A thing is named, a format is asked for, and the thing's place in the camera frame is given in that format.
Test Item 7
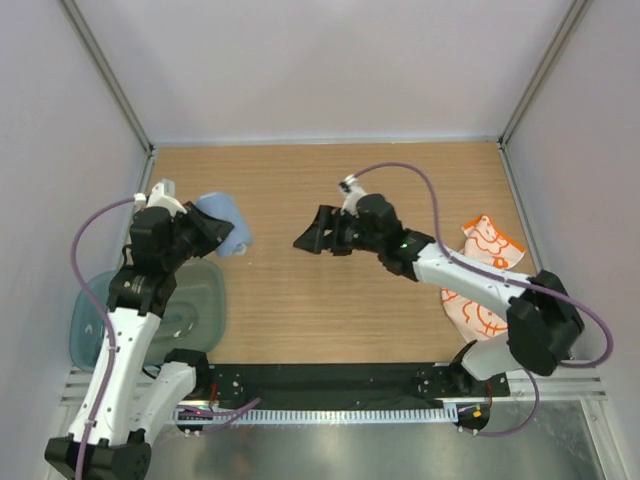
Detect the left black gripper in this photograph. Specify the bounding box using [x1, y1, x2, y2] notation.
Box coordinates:
[162, 202, 233, 271]

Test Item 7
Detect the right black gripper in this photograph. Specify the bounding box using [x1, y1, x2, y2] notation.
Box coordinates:
[293, 206, 382, 257]

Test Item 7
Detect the blue bear towel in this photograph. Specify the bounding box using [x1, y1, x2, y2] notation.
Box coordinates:
[193, 191, 254, 260]

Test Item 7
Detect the translucent blue plastic bin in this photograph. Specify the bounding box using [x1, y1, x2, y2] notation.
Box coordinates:
[69, 259, 227, 372]

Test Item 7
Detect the orange and white towel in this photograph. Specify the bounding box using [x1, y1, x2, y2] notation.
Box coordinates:
[439, 214, 527, 342]

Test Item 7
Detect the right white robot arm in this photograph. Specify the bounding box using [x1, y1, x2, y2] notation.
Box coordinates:
[293, 194, 584, 396]

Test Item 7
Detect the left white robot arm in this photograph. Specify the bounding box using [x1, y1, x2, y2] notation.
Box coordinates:
[44, 203, 234, 479]

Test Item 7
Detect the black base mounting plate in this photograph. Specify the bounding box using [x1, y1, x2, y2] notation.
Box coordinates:
[211, 363, 510, 411]

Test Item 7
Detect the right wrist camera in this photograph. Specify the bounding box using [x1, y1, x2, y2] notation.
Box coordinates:
[338, 174, 368, 217]

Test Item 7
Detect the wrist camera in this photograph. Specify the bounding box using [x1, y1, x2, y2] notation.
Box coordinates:
[338, 174, 368, 217]
[132, 179, 187, 220]

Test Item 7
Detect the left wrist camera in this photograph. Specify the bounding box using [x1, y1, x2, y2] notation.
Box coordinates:
[132, 179, 187, 220]

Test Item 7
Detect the white slotted cable duct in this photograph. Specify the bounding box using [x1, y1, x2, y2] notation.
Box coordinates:
[171, 404, 458, 426]

